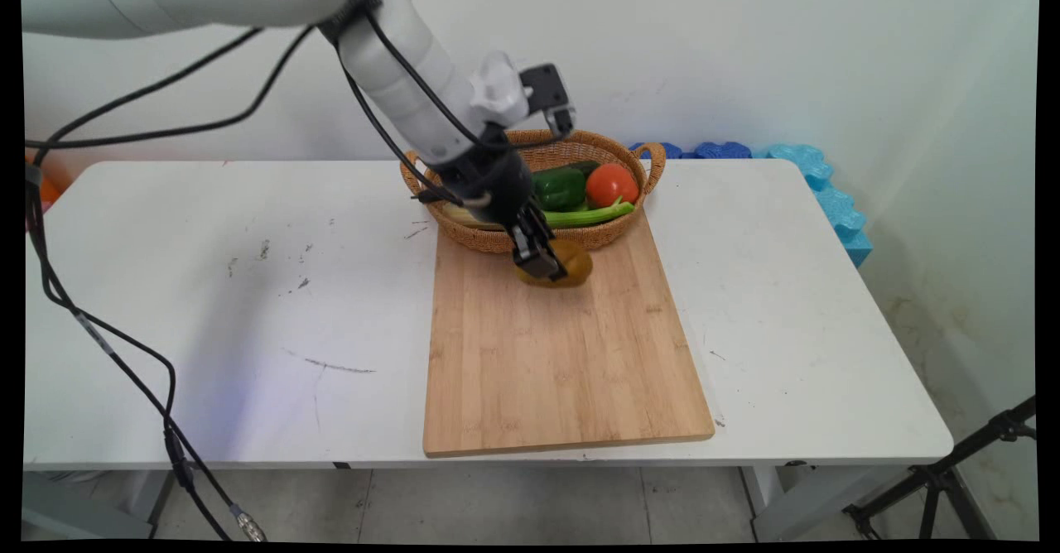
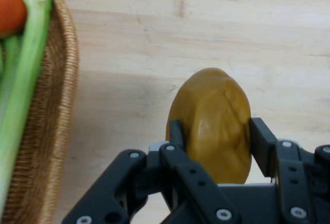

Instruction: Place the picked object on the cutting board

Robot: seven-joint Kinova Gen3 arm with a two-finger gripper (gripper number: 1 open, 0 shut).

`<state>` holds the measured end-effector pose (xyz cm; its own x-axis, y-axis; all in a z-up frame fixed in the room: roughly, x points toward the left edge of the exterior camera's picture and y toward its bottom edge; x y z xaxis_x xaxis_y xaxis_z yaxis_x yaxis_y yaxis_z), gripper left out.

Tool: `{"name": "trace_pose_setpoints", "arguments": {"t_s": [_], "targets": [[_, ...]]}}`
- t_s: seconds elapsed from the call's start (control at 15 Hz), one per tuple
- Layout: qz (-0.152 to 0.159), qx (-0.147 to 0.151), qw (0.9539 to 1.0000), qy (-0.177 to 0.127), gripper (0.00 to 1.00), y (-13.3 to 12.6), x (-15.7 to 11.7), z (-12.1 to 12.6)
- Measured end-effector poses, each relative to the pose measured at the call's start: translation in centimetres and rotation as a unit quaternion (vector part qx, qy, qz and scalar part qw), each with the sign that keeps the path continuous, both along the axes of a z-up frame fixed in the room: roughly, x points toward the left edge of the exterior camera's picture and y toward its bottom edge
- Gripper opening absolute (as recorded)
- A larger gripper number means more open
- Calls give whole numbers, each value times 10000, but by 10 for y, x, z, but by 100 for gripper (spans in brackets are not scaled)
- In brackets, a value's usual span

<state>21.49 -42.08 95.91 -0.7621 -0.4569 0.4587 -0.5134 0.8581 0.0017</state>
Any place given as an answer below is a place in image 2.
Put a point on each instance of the brown potato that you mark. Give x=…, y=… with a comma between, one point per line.
x=214, y=120

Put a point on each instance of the green celery stalk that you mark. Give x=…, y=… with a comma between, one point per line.
x=28, y=66

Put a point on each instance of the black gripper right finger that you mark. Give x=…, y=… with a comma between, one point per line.
x=296, y=177

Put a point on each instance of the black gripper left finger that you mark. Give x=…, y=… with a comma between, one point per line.
x=134, y=188

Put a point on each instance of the woven wicker basket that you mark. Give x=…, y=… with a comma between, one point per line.
x=56, y=105

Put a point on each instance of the red tomato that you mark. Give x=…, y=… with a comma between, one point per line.
x=10, y=7

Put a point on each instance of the wooden cutting board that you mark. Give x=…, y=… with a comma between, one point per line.
x=180, y=28

